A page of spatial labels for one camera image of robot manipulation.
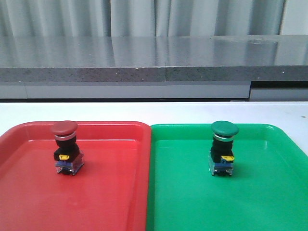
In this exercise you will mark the green plastic tray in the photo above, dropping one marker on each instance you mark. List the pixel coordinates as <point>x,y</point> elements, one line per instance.
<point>268,190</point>

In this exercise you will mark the green mushroom push button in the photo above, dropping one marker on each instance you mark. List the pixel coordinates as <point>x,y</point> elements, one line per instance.
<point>221,156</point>

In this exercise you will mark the red plastic tray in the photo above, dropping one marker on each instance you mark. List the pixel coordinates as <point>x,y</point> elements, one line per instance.
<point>109,193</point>

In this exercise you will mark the red mushroom push button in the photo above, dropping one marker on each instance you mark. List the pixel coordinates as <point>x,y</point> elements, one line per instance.
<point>69,159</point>

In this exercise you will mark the grey granite counter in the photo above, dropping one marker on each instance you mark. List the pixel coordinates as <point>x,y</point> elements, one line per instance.
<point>218,68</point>

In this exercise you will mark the white pleated curtain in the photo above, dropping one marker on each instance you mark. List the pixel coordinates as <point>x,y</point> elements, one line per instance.
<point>152,18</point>

